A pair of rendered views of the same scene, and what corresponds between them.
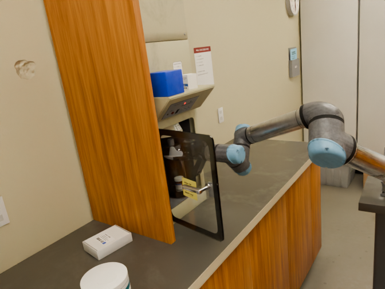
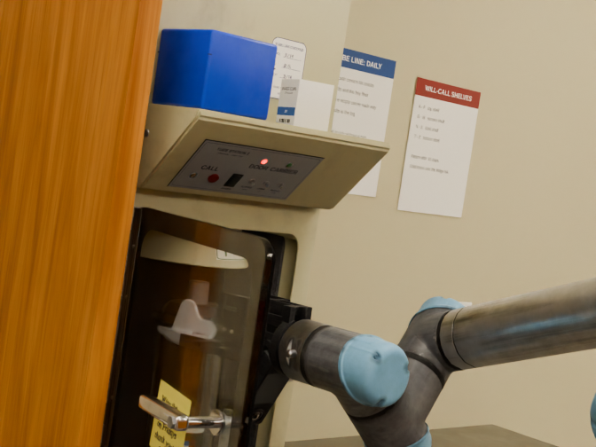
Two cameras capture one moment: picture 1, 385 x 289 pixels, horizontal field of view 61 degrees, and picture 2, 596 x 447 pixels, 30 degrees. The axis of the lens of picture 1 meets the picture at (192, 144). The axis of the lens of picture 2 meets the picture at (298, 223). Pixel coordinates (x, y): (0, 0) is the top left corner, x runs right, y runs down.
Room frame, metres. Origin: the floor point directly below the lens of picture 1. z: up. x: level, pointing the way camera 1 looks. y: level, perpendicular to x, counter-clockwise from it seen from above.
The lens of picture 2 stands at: (-0.02, -0.26, 1.46)
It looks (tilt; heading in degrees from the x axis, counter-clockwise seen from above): 3 degrees down; 9
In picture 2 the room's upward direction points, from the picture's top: 8 degrees clockwise
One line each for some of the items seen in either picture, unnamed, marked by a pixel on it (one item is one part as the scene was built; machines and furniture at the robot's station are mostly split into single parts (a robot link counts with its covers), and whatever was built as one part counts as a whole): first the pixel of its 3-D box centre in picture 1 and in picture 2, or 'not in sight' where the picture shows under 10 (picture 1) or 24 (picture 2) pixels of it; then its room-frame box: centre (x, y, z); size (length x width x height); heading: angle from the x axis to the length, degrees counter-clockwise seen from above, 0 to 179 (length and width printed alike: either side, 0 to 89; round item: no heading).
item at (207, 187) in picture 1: (195, 187); (178, 412); (1.06, 0.01, 1.20); 0.10 x 0.05 x 0.03; 42
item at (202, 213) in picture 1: (188, 183); (172, 403); (1.14, 0.03, 1.19); 0.30 x 0.01 x 0.40; 42
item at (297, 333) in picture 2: not in sight; (307, 351); (1.30, -0.08, 1.24); 0.08 x 0.05 x 0.08; 142
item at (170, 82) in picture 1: (165, 83); (214, 74); (1.26, 0.07, 1.56); 0.10 x 0.10 x 0.09; 52
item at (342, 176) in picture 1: (326, 166); not in sight; (3.57, -1.54, 0.17); 0.60 x 0.42 x 0.33; 50
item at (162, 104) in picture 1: (184, 102); (266, 163); (1.34, 0.01, 1.46); 0.32 x 0.11 x 0.10; 142
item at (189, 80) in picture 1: (188, 81); (304, 105); (1.38, -0.02, 1.54); 0.05 x 0.05 x 0.06; 38
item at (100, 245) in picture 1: (107, 241); not in sight; (1.18, 0.39, 0.96); 0.16 x 0.12 x 0.04; 134
